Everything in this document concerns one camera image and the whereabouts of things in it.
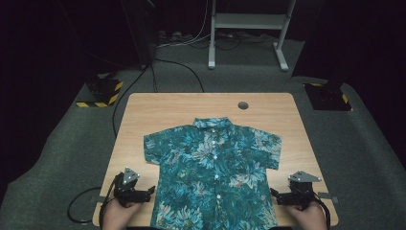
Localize long black floor cable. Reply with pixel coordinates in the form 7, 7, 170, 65
112, 63, 151, 139

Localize dark power strip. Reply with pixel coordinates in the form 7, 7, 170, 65
157, 30, 193, 44

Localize person's right hand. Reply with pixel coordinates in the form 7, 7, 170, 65
287, 202, 328, 230

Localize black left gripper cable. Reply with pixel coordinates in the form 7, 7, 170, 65
99, 173, 124, 230

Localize looped black floor cable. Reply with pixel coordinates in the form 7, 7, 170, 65
66, 186, 103, 224

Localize grey tape piece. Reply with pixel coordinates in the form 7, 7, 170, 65
89, 195, 111, 204
317, 192, 340, 204

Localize white cable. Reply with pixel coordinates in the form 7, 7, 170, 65
156, 0, 213, 49

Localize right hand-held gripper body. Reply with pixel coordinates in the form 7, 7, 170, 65
285, 171, 322, 210

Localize dark stand post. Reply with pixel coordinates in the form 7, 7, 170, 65
120, 0, 157, 70

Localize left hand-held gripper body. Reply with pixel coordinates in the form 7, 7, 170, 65
112, 167, 146, 207

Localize tangled black cable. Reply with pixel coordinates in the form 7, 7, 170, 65
214, 31, 276, 52

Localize black yellow striped stand base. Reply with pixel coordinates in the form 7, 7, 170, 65
76, 78, 124, 108
303, 81, 353, 112

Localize teal floral short-sleeve shirt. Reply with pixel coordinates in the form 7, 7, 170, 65
143, 116, 282, 230

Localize person's left hand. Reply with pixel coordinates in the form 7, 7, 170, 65
101, 200, 144, 230

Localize curved black floor cable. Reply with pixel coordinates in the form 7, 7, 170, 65
152, 57, 206, 94

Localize white metal stand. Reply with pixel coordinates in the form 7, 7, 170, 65
208, 0, 297, 72

